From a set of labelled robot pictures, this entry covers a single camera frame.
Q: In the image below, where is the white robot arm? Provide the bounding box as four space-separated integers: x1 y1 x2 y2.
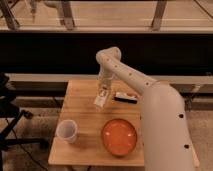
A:
96 47 195 171

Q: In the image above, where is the black office chair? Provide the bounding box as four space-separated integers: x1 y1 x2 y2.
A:
0 72 49 171

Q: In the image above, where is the orange ceramic bowl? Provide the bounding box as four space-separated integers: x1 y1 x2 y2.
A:
101 118 137 157

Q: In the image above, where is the wooden table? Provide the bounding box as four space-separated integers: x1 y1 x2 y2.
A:
48 80 144 167

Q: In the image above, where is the white plastic cup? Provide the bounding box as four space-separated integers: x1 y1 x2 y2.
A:
56 119 78 143

